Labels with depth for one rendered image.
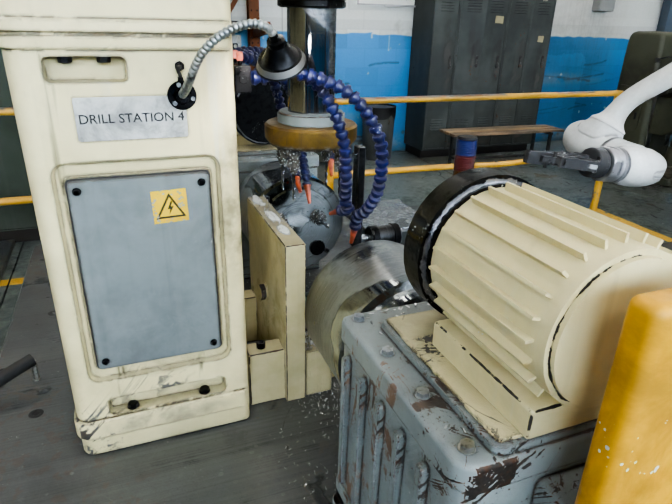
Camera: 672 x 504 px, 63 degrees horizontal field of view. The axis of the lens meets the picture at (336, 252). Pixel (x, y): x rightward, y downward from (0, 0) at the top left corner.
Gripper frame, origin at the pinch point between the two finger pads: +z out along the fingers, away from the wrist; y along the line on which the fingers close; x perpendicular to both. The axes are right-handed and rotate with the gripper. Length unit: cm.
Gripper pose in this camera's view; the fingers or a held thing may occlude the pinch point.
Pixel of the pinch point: (537, 157)
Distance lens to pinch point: 140.5
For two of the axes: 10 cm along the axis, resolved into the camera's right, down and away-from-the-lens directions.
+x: -1.6, 9.2, 3.5
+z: -9.2, -0.1, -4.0
